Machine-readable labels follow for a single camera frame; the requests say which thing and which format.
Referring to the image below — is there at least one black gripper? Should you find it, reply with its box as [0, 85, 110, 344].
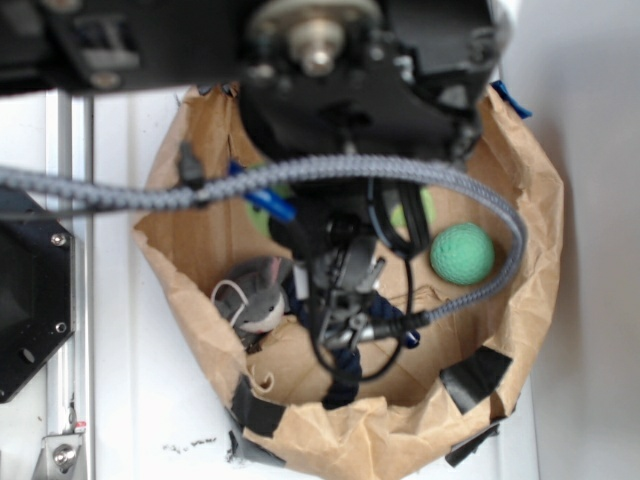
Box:
[269, 180, 433, 350]

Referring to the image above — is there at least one green plush turtle toy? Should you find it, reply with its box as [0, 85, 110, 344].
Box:
[245, 179, 436, 245]

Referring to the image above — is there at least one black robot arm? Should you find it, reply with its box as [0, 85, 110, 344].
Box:
[1, 1, 510, 256]

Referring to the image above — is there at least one grey plush mouse toy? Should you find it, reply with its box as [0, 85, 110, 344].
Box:
[211, 256, 293, 338]

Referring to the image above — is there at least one teal green ball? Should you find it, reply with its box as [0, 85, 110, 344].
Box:
[429, 222, 495, 286]

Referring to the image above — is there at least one brown paper bag bin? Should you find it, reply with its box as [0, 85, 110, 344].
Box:
[134, 91, 564, 479]

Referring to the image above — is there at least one black tape patch right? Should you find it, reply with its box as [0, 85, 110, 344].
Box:
[439, 346, 513, 414]

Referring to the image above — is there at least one black tape patch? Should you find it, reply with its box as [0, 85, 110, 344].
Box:
[439, 346, 513, 414]
[226, 376, 286, 468]

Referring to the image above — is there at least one black tape patch bottom left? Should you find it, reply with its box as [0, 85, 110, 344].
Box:
[226, 376, 286, 468]

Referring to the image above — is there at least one blue tape strip right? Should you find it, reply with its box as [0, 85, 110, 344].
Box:
[490, 80, 533, 120]

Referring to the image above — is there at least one navy blue rope toy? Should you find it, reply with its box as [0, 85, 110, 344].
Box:
[283, 277, 403, 410]

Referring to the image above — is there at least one aluminium frame rail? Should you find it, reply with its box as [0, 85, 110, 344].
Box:
[32, 91, 96, 479]

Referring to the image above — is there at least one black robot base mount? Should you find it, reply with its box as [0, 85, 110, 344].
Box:
[1, 188, 73, 404]

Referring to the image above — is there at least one grey braided cable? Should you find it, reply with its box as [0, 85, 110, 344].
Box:
[0, 153, 529, 331]

